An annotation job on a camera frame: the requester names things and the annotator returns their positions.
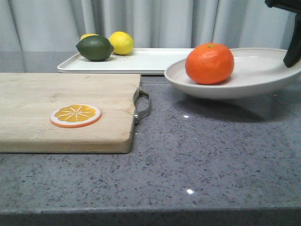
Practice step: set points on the metal cutting board handle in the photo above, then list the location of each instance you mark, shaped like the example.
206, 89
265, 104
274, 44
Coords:
142, 106

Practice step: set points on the black gripper finger at plate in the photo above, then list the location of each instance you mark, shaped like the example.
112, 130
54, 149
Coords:
293, 54

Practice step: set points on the yellow lemon behind lime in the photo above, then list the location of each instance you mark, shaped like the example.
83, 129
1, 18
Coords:
88, 35

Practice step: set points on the wooden cutting board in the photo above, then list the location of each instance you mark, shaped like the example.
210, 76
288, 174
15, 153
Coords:
28, 99

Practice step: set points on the white rectangular tray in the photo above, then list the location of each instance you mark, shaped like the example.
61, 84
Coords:
144, 61

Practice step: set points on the orange slice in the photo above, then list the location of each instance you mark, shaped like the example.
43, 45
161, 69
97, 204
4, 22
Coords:
75, 115

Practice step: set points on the green lime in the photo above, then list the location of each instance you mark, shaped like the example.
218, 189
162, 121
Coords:
95, 48

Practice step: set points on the grey curtain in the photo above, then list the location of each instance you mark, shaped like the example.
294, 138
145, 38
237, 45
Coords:
57, 25

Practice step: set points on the beige round plate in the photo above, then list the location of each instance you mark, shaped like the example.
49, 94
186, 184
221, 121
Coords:
256, 71

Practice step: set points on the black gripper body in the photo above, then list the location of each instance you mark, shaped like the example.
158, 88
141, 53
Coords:
289, 5

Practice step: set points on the orange mandarin fruit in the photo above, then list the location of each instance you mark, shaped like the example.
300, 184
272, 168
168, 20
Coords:
209, 64

